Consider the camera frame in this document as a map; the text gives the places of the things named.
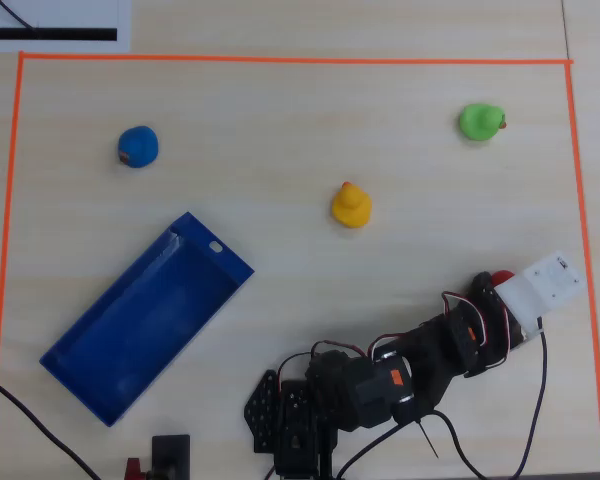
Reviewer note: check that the orange tape strip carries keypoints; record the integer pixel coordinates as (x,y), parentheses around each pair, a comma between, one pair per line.
(586,250)
(280,59)
(5,250)

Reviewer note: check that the red rubber duck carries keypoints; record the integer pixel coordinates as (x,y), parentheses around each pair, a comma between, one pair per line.
(503,276)

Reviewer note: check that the blue rubber duck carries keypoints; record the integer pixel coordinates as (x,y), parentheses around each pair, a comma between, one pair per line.
(139,147)

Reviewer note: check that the black clamp stand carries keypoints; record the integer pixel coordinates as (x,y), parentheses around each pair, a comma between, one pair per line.
(170,455)

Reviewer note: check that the white camera housing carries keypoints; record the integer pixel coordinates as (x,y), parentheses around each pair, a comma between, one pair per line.
(535,295)

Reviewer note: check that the green rubber duck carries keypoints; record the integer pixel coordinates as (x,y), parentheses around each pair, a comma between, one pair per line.
(477,122)

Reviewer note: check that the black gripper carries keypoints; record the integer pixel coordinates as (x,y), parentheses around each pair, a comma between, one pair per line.
(481,288)

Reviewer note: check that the yellow rubber duck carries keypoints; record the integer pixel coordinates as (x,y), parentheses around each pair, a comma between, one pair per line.
(351,207)

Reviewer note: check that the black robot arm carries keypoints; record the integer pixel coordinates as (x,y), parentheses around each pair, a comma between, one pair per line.
(370,395)

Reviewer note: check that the blue plastic box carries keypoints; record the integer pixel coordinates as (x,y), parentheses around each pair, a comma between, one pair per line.
(145,325)

